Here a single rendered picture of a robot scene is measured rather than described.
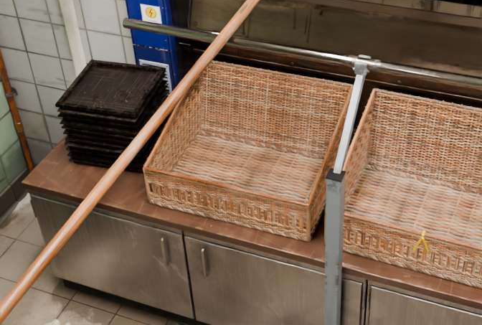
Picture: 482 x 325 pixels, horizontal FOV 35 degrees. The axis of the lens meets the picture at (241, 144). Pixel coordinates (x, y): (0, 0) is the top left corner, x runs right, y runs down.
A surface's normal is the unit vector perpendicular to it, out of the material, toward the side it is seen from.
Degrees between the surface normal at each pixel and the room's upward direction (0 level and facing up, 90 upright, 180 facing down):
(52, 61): 90
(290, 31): 70
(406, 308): 90
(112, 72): 0
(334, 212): 90
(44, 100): 90
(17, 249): 0
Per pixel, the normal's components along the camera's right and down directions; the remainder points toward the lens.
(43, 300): -0.06, -0.78
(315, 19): -0.39, 0.29
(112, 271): -0.39, 0.59
